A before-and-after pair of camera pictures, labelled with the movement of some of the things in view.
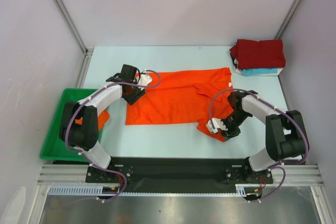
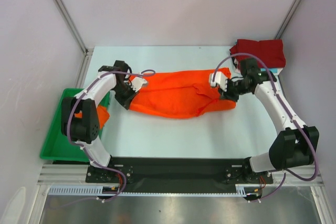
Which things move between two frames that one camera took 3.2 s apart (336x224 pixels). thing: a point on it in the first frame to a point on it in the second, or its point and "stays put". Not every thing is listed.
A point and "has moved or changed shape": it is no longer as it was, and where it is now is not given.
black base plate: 110,177 stays put
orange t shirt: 184,97 has moved or changed shape
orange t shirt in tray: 103,118 stays put
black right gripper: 230,130 to 229,94
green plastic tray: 53,149 stays put
